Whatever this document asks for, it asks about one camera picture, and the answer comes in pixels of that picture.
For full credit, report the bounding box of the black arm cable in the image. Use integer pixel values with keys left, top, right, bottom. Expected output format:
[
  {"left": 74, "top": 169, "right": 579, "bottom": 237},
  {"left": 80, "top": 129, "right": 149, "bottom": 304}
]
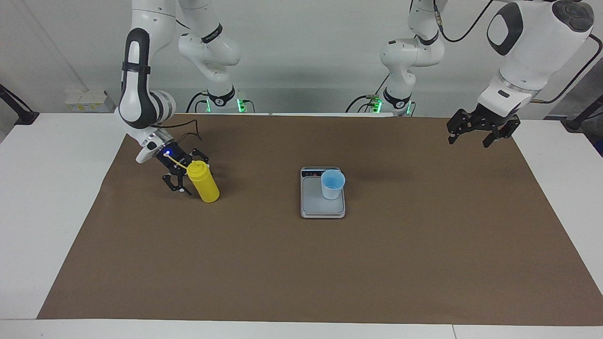
[
  {"left": 155, "top": 119, "right": 203, "bottom": 144},
  {"left": 433, "top": 0, "right": 603, "bottom": 105}
]

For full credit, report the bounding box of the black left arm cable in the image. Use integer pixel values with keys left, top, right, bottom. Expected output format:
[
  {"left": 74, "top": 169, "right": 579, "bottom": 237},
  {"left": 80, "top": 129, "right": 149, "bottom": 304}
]
[{"left": 433, "top": 0, "right": 603, "bottom": 105}]

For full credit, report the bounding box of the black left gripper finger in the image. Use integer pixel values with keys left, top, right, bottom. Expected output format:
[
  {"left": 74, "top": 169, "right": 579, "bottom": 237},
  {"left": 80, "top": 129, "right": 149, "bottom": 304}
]
[
  {"left": 447, "top": 111, "right": 472, "bottom": 144},
  {"left": 482, "top": 120, "right": 521, "bottom": 149}
]

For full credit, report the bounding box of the black base cable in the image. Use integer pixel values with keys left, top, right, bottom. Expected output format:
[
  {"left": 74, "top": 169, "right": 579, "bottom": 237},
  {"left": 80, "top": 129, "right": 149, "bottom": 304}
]
[{"left": 345, "top": 73, "right": 391, "bottom": 113}]

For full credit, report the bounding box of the light blue plastic cup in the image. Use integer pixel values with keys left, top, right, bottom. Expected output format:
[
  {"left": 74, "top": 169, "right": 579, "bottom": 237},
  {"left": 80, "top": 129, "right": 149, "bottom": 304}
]
[{"left": 321, "top": 170, "right": 346, "bottom": 201}]

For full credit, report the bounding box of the silver digital kitchen scale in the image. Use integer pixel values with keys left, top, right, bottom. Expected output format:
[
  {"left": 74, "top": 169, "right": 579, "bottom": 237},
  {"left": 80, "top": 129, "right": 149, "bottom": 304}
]
[{"left": 300, "top": 166, "right": 346, "bottom": 219}]

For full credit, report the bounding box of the yellow squeeze bottle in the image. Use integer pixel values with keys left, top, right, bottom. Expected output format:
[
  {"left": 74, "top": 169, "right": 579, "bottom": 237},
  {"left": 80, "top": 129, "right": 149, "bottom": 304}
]
[{"left": 163, "top": 152, "right": 220, "bottom": 203}]

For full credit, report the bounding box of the black stand leg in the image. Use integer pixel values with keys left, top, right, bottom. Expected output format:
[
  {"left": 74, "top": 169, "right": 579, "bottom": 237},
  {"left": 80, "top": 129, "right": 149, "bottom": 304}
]
[
  {"left": 565, "top": 94, "right": 603, "bottom": 131},
  {"left": 0, "top": 84, "right": 40, "bottom": 126}
]

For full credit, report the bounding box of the brown table mat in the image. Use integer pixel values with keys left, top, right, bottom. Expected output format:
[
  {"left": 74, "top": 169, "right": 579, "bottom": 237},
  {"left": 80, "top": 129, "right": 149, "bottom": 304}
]
[{"left": 37, "top": 113, "right": 603, "bottom": 326}]

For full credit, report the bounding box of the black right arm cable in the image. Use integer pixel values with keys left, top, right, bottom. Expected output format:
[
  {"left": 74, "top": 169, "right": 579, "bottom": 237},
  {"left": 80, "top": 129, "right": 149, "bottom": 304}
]
[{"left": 155, "top": 119, "right": 203, "bottom": 144}]

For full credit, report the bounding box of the white wall socket box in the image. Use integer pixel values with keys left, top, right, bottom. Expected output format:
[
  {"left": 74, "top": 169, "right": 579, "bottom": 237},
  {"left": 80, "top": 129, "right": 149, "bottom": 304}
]
[{"left": 65, "top": 90, "right": 116, "bottom": 113}]

